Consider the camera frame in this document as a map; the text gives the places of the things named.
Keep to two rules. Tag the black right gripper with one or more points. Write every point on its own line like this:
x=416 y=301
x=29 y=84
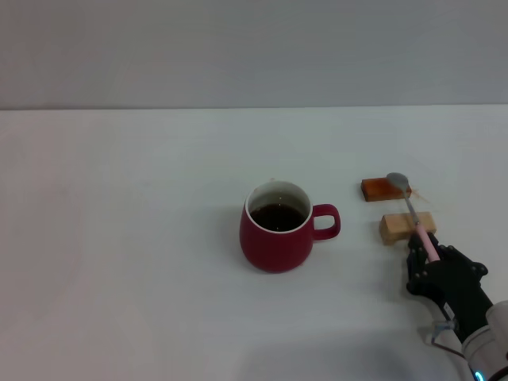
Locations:
x=456 y=285

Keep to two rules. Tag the red ceramic cup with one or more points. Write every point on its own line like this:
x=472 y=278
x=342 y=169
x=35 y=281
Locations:
x=278 y=250

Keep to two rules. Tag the light wooden arch block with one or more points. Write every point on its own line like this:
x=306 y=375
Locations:
x=393 y=229

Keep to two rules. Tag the orange-brown wooden block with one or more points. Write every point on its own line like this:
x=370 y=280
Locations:
x=377 y=190

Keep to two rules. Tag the dark brown coffee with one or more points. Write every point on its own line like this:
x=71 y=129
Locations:
x=278 y=216

